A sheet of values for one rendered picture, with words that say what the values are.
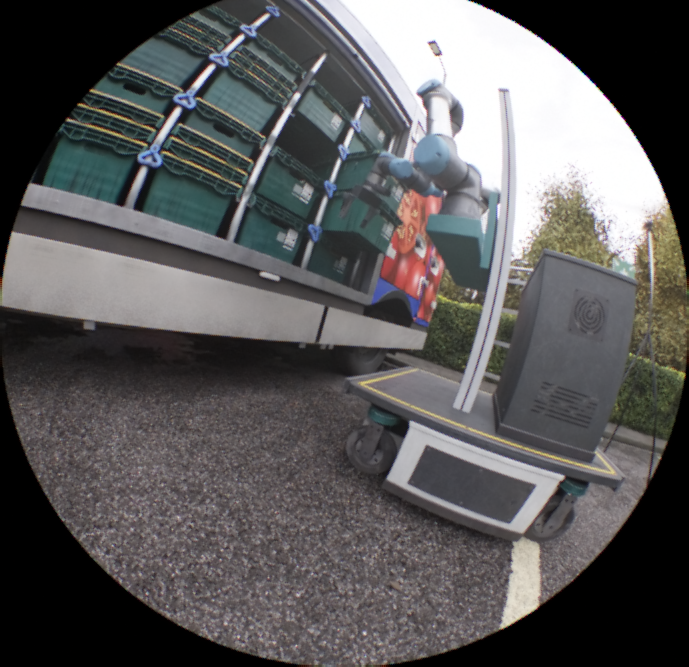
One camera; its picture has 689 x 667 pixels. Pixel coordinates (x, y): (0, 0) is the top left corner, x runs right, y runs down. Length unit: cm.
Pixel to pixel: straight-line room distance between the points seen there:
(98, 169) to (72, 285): 41
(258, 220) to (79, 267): 77
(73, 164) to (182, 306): 70
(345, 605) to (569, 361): 75
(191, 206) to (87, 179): 45
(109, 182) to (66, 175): 19
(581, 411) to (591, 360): 14
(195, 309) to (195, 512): 63
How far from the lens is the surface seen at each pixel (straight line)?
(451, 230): 71
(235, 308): 96
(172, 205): 103
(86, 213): 85
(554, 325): 72
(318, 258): 142
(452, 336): 364
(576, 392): 75
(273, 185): 123
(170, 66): 126
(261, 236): 117
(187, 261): 88
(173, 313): 88
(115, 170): 104
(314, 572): 60
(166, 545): 60
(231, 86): 129
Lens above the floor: 53
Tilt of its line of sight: 3 degrees down
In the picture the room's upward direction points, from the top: 16 degrees clockwise
